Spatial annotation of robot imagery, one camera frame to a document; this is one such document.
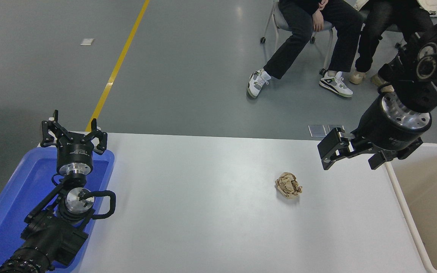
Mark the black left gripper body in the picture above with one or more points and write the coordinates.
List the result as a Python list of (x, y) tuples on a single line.
[(75, 151)]

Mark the person's hanging hand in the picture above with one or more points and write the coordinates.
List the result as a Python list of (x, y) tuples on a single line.
[(318, 22)]

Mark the clear floor plate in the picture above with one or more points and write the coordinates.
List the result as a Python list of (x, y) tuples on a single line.
[(317, 131), (336, 127)]

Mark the tan paper ball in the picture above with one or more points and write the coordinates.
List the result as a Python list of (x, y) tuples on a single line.
[(288, 185)]

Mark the grey wheeled chair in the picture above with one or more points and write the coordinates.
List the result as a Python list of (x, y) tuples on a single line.
[(279, 21)]

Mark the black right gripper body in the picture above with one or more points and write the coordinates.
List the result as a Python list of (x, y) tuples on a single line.
[(381, 131)]

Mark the seated person with tan shoes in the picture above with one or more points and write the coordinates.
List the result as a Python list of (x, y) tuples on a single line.
[(374, 34)]

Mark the person's hand on lap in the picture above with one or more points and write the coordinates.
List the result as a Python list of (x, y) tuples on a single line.
[(323, 4)]

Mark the blue plastic tray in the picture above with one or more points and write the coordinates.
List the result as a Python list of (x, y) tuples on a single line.
[(10, 204)]

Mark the large pale bin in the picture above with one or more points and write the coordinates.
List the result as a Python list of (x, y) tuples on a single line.
[(434, 201)]

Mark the white paper scrap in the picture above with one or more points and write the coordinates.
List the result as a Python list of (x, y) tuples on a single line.
[(87, 41)]

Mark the seated person with white shoes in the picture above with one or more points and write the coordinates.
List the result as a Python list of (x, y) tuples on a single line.
[(298, 34)]

